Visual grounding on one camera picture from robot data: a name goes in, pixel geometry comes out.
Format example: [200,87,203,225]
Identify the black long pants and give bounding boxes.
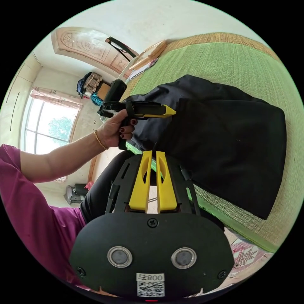
[123,74,287,220]

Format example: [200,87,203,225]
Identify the light wooden frame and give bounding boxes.
[129,40,168,71]

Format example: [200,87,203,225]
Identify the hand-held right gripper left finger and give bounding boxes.
[129,150,153,212]

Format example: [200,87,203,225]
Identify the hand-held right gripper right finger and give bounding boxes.
[155,151,178,213]

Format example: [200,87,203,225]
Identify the pile of clothes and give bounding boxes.
[76,72,103,99]

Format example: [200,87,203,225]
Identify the bed with green woven mat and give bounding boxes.
[118,32,285,283]

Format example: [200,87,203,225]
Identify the person's left forearm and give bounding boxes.
[20,130,109,184]

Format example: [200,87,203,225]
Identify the window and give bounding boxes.
[23,97,79,155]

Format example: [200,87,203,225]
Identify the person's body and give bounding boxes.
[0,143,225,293]

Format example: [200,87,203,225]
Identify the pink flowered curtain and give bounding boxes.
[30,86,83,108]

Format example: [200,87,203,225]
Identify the carved wooden door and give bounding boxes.
[51,26,139,77]

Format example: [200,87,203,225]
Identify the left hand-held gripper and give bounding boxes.
[97,101,177,150]

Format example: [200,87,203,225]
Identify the person's left hand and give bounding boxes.
[94,110,138,149]

